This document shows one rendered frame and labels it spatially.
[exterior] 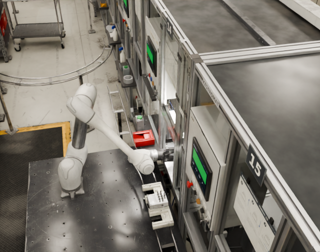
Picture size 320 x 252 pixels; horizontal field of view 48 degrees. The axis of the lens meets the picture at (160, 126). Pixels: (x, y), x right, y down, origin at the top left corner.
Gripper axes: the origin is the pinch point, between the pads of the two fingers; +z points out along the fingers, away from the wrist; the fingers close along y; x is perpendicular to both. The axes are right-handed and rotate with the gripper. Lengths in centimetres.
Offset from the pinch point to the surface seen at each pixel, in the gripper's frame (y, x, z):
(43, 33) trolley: -90, 401, -109
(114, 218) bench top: -39, -23, -52
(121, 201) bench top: -38, -8, -45
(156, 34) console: 80, 31, -23
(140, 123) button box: -4.0, 42.9, -24.0
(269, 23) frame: 105, -5, 33
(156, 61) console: 63, 27, -22
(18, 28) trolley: -95, 430, -151
